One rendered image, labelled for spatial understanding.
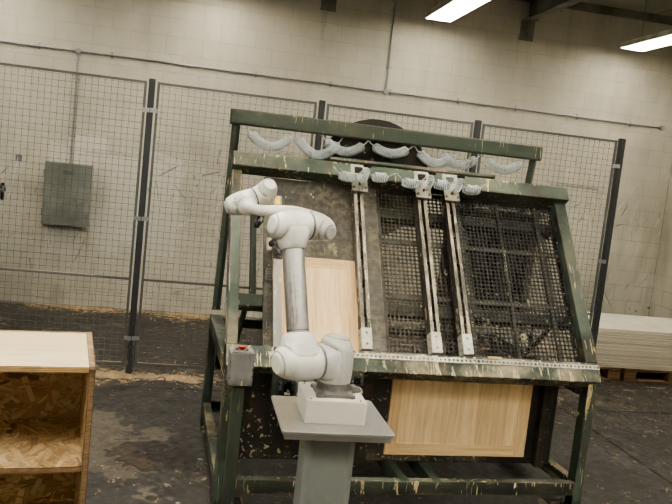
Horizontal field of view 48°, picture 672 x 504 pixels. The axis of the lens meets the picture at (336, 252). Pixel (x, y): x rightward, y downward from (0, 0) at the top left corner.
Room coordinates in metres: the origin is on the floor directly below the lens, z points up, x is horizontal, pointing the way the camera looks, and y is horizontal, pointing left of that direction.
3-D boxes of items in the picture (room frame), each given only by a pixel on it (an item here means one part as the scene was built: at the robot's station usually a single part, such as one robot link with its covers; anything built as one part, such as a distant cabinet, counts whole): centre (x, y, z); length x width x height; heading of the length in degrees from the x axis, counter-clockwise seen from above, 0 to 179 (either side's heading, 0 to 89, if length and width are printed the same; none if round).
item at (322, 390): (3.39, -0.07, 0.88); 0.22 x 0.18 x 0.06; 102
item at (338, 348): (3.38, -0.05, 1.02); 0.18 x 0.16 x 0.22; 125
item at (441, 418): (4.41, -0.84, 0.53); 0.90 x 0.02 x 0.55; 104
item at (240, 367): (3.71, 0.42, 0.84); 0.12 x 0.12 x 0.18; 14
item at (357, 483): (4.77, -0.40, 0.41); 2.20 x 1.38 x 0.83; 104
